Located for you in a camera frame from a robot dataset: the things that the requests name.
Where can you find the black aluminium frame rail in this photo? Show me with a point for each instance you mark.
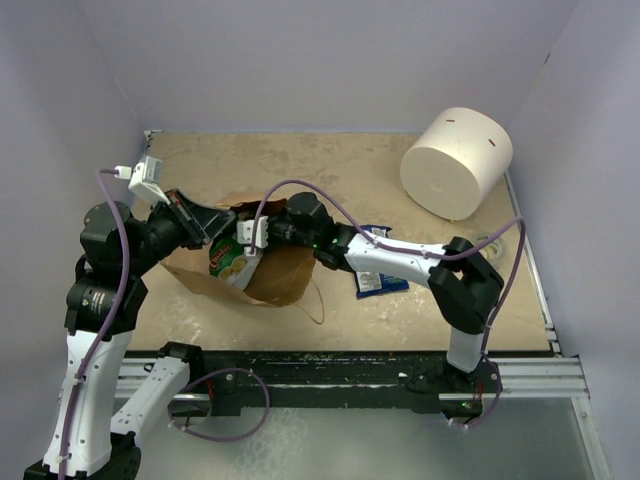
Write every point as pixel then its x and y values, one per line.
pixel 411 380

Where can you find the white cylindrical container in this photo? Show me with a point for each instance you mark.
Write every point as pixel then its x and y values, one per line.
pixel 456 162

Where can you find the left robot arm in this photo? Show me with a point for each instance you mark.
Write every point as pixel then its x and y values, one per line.
pixel 92 439

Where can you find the blue white snack packet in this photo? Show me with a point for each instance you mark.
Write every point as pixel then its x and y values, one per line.
pixel 370 284

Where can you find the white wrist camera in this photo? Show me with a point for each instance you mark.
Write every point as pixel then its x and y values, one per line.
pixel 253 235
pixel 143 179

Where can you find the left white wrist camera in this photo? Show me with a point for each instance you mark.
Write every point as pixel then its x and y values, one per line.
pixel 143 179

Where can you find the brown paper bag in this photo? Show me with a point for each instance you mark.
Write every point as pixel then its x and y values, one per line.
pixel 281 278

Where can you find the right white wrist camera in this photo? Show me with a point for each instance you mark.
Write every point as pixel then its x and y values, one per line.
pixel 253 235

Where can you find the green Chuba chips bag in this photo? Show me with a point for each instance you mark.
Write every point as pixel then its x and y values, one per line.
pixel 230 262

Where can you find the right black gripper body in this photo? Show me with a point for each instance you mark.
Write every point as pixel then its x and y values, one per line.
pixel 282 231

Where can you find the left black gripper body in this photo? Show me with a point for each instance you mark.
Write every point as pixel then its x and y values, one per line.
pixel 171 228

